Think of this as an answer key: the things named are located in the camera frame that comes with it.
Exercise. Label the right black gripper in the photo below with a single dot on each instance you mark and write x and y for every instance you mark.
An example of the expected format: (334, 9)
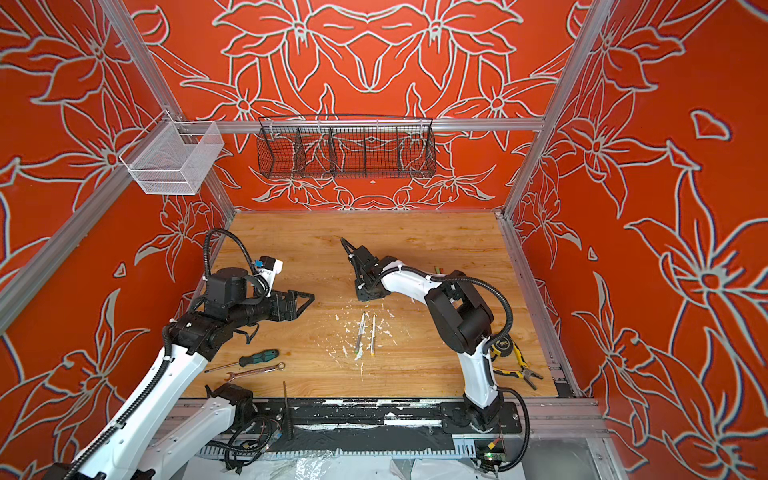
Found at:
(361, 296)

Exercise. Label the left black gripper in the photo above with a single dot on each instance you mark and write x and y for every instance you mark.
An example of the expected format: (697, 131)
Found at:
(292, 312)

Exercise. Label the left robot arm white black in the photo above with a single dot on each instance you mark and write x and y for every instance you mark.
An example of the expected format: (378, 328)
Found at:
(234, 300)

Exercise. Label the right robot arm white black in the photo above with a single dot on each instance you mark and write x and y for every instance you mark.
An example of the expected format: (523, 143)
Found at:
(469, 314)

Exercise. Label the white pen middle yellow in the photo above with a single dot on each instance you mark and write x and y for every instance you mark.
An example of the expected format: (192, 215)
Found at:
(373, 336)

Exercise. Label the metal wrench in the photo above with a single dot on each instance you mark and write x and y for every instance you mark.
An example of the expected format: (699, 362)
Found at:
(234, 376)

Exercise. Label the yellow black pliers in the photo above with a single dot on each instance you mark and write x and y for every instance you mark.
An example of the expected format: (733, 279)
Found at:
(522, 372)

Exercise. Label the white mesh basket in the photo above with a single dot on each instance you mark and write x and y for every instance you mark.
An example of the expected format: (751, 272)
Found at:
(168, 162)

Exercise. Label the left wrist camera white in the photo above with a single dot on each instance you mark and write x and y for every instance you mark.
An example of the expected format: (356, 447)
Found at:
(268, 268)

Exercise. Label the green handle screwdriver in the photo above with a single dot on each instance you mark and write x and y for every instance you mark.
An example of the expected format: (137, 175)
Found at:
(261, 357)

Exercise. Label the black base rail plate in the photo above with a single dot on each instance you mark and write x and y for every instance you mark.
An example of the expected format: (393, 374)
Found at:
(440, 415)

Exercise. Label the black wire basket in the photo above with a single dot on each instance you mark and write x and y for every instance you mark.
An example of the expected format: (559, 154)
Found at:
(346, 148)

